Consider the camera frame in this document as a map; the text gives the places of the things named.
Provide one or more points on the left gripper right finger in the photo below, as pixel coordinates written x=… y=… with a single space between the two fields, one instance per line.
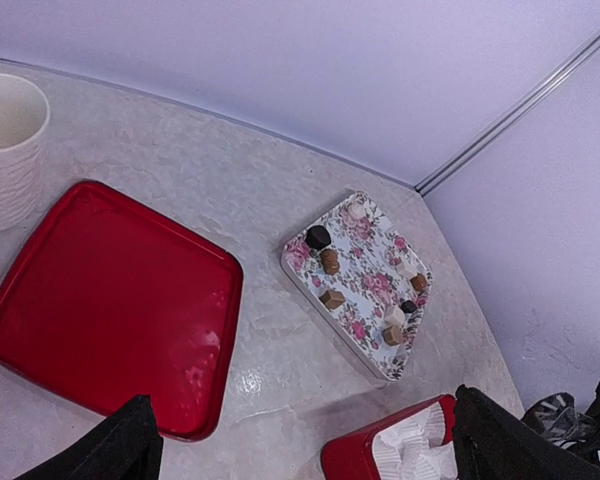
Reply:
x=490 y=443

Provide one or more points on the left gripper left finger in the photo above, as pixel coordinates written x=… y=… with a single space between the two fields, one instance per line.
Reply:
x=125 y=445

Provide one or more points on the red tin lid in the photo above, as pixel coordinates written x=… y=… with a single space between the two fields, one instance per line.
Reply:
x=108 y=299

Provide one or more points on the tan hexagon chocolate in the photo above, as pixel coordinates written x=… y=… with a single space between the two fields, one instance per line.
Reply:
x=393 y=335

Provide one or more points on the small black chocolate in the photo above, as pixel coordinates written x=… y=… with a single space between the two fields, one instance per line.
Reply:
x=408 y=307

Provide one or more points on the light brown chocolate cube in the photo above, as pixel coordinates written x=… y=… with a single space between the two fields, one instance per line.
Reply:
x=332 y=299

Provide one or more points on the dark chocolate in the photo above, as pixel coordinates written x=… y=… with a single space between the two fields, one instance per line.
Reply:
x=318 y=237

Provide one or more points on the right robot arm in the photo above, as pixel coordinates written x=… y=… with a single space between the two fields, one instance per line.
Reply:
x=556 y=419

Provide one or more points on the red chocolate tin box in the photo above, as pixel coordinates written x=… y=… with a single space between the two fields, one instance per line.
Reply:
x=414 y=443

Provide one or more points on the white cube chocolate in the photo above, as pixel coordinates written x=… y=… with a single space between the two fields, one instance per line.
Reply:
x=407 y=270

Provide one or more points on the brown caramel chocolate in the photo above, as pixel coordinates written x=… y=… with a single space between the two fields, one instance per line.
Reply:
x=330 y=261

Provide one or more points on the white chocolate on tray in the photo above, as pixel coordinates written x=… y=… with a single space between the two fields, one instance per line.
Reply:
x=356 y=210

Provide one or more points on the floral tray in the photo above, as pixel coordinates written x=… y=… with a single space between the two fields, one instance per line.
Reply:
x=369 y=250

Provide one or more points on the cream ribbed mug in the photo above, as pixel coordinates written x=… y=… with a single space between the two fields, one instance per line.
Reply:
x=24 y=119

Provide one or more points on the right aluminium frame post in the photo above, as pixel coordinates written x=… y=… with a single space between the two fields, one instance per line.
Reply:
x=532 y=99

